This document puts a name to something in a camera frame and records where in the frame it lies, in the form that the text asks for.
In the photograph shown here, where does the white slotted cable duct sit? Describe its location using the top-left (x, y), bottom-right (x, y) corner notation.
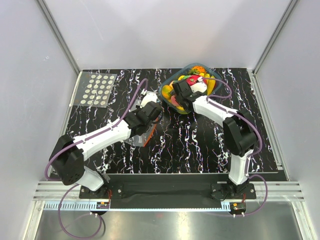
top-left (60, 201), bottom-right (231, 212)

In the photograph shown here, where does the aluminium frame rail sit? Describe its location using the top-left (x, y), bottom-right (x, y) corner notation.
top-left (32, 181), bottom-right (304, 202)

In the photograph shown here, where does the transparent blue plastic fruit tray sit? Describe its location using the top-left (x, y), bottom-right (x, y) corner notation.
top-left (158, 63), bottom-right (222, 115)

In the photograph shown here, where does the pink dragon fruit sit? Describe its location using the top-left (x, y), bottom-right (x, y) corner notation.
top-left (178, 74), bottom-right (201, 87)

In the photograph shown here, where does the yellow lemon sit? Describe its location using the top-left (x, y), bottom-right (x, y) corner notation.
top-left (175, 106), bottom-right (190, 115)

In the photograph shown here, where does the pink peach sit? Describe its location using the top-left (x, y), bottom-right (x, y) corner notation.
top-left (170, 95), bottom-right (180, 107)

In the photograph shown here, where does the clear zip top bag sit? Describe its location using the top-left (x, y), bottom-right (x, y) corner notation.
top-left (124, 90), bottom-right (157, 147)

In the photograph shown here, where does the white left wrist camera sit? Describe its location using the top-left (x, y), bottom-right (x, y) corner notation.
top-left (139, 91), bottom-right (158, 108)

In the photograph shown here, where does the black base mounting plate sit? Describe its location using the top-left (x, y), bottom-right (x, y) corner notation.
top-left (79, 173), bottom-right (257, 201)

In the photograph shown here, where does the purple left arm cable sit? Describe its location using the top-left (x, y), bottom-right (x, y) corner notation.
top-left (44, 78), bottom-right (149, 239)

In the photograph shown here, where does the orange pineapple toy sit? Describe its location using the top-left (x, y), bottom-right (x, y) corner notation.
top-left (188, 65), bottom-right (207, 75)

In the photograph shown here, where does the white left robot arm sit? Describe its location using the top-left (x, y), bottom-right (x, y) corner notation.
top-left (49, 101), bottom-right (162, 198)

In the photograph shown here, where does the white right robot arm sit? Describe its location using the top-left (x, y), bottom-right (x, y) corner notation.
top-left (172, 79), bottom-right (262, 199)

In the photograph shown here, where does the yellow green mango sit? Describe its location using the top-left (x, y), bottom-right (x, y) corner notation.
top-left (161, 85), bottom-right (173, 100)

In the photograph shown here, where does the yellow banana bunch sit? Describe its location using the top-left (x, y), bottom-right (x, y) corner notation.
top-left (203, 73), bottom-right (216, 95)

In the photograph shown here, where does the clear sheet with white dots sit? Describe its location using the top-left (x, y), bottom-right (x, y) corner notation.
top-left (70, 71), bottom-right (117, 108)

